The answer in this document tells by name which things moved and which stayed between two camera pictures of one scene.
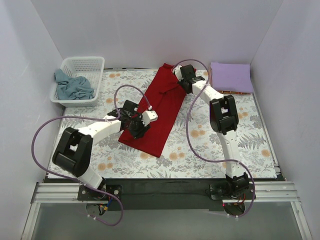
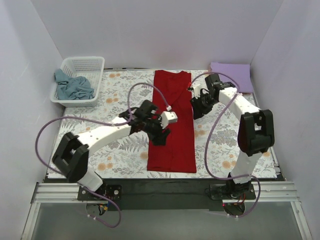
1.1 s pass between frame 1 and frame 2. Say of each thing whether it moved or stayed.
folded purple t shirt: stayed
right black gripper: moved
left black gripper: moved
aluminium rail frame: stayed
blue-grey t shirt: stayed
